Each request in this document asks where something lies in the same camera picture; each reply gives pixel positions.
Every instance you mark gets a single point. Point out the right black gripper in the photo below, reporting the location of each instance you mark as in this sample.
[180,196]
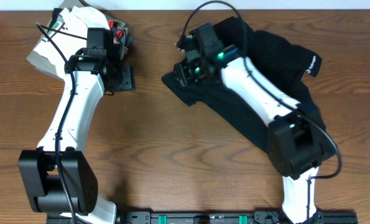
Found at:
[184,68]

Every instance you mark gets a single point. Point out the olive folded garment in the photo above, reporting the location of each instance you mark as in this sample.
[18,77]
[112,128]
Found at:
[69,4]

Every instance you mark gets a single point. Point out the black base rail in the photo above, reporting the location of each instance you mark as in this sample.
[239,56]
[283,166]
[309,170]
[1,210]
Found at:
[259,216]

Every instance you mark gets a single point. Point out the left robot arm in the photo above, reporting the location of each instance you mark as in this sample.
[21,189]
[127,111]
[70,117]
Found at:
[57,178]

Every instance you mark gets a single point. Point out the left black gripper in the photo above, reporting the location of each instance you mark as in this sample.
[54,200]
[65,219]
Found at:
[128,82]

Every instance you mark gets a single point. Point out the white folded garment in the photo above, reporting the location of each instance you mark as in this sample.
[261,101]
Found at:
[76,22]

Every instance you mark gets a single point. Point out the red and grey folded garment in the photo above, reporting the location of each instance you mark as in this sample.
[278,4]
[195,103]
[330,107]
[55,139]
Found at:
[122,36]

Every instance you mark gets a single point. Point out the black t-shirt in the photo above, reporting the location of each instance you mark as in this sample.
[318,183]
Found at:
[265,93]

